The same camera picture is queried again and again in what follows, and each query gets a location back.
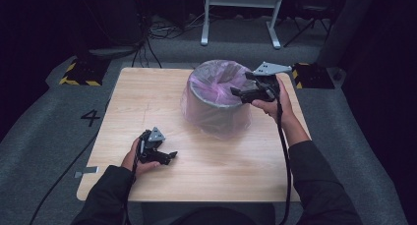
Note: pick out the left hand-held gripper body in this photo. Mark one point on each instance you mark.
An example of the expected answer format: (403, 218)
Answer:
(149, 149)

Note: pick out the person's right hand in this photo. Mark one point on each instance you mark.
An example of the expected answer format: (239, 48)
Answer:
(283, 108)

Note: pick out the person's left hand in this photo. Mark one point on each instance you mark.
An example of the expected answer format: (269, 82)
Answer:
(132, 159)

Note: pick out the grey tape strip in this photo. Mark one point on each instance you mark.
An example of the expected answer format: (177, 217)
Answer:
(87, 171)

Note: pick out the person's lap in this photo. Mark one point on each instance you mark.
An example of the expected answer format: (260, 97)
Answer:
(209, 216)

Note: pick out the black yellow striped base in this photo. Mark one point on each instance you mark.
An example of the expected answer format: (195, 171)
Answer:
(83, 72)
(314, 77)

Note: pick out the green plastic bin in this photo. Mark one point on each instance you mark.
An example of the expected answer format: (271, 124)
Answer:
(213, 112)

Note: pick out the grey curtain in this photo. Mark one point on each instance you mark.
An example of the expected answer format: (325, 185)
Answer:
(344, 25)

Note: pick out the black folding stand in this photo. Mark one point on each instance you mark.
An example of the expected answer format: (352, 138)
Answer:
(309, 18)

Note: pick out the pink plastic bag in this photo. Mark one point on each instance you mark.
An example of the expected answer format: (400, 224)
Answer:
(209, 87)

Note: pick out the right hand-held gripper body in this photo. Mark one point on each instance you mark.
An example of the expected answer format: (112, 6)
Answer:
(268, 84)

